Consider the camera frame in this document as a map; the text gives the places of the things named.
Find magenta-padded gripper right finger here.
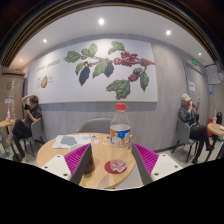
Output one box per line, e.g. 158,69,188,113
130,142,184,186

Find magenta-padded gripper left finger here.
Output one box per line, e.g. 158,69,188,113
40,143,94,186

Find clear red-capped water bottle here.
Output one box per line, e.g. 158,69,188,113
109,103,132,173

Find white paper with grey print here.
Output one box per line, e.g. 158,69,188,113
51,133,92,150

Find dark cup with white inside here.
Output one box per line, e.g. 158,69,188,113
68,143,97,175

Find grey chair with black legs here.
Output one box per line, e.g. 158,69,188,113
171,118,198,163
23,117,46,153

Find grey upholstered chair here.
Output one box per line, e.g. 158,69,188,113
76,117,113,135

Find person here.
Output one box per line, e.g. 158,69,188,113
177,93,214,164
11,94,43,160

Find small round wooden table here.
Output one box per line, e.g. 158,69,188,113
0,119,18,158
207,122,224,160

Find small clear bottle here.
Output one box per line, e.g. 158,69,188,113
5,108,12,123

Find round recessed ceiling lights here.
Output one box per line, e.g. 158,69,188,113
18,18,203,63

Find large coffee plant wall mural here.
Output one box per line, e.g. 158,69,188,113
27,38,159,105

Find small white wall notice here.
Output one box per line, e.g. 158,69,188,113
187,80,196,93

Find white wall poster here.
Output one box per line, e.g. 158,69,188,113
204,63,223,85

